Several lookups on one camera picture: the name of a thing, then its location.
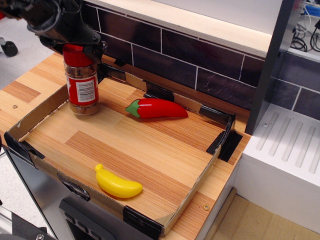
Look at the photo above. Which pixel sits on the black toy oven panel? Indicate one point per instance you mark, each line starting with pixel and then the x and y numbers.
pixel 93 224

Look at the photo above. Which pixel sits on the red-labelled spice bottle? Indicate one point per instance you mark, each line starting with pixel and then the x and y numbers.
pixel 82 80

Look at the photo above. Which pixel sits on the black bracket bottom left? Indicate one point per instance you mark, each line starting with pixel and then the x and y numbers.
pixel 13 227

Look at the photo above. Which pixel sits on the cardboard fence with black tape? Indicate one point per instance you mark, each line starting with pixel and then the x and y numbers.
pixel 55 152

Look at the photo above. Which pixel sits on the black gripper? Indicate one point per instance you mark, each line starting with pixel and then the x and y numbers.
pixel 76 33

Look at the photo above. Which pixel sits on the grey vertical post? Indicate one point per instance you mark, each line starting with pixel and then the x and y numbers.
pixel 282 36

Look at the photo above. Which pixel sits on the white toy sink drainboard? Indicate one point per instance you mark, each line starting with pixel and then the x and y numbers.
pixel 288 141

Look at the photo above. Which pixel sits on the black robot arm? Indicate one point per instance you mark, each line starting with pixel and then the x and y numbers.
pixel 41 14

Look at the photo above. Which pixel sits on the red toy chili pepper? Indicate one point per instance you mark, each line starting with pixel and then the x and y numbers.
pixel 146 108

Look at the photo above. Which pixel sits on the black chair caster wheel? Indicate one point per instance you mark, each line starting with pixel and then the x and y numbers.
pixel 9 48

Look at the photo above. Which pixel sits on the yellow toy banana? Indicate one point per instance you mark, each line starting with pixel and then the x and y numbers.
pixel 114 185

